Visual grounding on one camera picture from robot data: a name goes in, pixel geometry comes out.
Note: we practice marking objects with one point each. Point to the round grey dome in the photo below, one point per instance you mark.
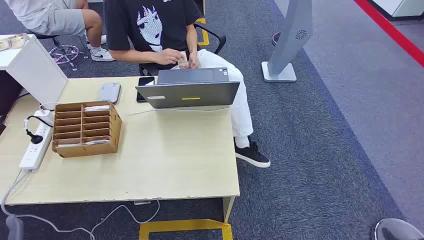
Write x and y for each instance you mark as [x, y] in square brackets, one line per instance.
[397, 230]

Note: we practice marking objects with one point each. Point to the cardboard key card organiser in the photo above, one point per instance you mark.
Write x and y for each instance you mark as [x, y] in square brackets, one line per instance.
[99, 150]

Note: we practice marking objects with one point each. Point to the grey kiosk stand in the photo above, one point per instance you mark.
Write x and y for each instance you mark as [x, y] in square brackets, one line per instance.
[291, 33]

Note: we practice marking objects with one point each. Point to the grey laptop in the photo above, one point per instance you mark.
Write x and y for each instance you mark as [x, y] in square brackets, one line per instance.
[192, 94]

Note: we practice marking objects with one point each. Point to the chrome base stool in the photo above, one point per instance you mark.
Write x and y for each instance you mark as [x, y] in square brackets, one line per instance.
[64, 54]

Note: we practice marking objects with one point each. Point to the grey card reader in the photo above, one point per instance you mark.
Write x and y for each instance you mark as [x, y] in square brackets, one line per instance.
[109, 92]

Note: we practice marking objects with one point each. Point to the person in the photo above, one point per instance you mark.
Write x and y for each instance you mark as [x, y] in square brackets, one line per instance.
[59, 20]
[132, 26]

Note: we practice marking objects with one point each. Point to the wooden desk leg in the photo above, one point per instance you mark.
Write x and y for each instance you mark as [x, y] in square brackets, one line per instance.
[228, 208]

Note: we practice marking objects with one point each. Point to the white key card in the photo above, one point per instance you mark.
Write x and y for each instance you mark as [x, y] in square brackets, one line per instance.
[96, 142]
[68, 145]
[96, 108]

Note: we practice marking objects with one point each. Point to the white cabinet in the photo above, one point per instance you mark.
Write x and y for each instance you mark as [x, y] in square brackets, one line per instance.
[36, 73]

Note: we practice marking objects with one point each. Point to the person's left hand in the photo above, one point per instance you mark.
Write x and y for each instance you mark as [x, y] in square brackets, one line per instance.
[193, 59]

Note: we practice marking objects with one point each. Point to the person's right forearm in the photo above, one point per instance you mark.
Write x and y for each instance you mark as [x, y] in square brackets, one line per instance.
[132, 56]

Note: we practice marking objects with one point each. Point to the white power strip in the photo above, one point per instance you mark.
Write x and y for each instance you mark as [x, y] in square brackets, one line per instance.
[33, 155]

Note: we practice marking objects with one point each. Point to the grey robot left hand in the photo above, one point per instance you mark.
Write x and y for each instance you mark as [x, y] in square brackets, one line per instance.
[15, 228]

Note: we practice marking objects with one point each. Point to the white power adapter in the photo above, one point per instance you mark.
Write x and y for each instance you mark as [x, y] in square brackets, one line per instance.
[44, 116]

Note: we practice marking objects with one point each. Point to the printed paper stack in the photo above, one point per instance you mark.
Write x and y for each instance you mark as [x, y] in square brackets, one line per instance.
[13, 41]

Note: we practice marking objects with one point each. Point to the person's right hand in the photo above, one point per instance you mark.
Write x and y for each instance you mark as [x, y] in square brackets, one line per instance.
[169, 56]

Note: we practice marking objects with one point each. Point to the white platform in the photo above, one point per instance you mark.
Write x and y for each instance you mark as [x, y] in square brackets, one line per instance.
[404, 6]

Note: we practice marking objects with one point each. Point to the black sneaker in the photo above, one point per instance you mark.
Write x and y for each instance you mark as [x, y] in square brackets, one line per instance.
[253, 157]

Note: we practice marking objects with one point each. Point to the person's left forearm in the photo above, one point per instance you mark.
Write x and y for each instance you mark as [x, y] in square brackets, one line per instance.
[191, 38]

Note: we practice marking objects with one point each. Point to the black office chair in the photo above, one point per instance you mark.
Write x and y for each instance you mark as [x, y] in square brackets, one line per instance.
[215, 33]

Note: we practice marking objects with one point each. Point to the black smartphone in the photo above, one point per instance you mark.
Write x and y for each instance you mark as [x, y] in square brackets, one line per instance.
[145, 81]

